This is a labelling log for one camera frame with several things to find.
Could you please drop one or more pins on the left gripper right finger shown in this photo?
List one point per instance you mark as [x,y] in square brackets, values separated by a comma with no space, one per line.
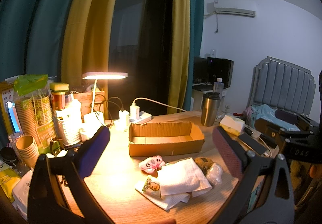
[275,203]

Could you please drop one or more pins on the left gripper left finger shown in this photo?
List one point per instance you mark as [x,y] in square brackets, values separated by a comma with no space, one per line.
[46,200]

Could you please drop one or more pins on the clear plastic bag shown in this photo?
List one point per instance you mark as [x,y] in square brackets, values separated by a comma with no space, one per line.
[214,174]

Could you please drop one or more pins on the white towel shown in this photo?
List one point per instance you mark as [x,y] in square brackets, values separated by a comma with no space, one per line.
[183,177]

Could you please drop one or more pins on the pink plush toy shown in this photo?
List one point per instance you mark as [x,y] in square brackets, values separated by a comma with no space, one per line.
[152,164]

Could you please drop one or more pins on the blue blanket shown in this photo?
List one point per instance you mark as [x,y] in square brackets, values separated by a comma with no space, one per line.
[265,112]

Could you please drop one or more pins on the stacked paper cups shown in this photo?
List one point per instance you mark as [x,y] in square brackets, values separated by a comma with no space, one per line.
[28,150]

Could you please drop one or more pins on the grey bed headboard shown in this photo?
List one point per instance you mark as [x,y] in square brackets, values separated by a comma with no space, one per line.
[282,85]

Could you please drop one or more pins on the yellow tissue pack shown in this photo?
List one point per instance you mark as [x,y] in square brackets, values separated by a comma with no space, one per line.
[232,125]

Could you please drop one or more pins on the white woven basket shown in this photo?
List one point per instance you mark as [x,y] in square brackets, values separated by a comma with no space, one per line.
[68,123]

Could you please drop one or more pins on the red lidded jar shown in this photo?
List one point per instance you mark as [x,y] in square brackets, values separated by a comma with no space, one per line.
[58,100]

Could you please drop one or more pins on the brown cardboard carton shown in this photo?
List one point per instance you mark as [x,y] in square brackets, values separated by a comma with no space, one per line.
[86,102]

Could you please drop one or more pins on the steel travel mug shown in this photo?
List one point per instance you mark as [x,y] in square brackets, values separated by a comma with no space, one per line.
[210,106]

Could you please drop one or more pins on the brown cardboard box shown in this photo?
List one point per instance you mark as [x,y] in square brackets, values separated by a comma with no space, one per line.
[165,139]

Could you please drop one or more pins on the clear water bottle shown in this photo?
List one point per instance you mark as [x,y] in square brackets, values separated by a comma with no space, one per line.
[218,87]

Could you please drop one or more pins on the white power strip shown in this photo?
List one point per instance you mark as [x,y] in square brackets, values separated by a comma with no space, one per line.
[144,117]

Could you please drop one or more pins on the black computer monitor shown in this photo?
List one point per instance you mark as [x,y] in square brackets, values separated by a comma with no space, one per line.
[209,69]

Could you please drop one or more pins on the white air conditioner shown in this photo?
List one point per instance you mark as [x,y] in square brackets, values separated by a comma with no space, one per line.
[236,7]

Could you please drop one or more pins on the yellow curtain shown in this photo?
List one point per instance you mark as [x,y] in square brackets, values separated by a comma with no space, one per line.
[87,35]

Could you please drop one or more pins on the white charger with black cable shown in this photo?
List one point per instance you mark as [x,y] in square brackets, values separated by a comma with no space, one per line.
[123,121]

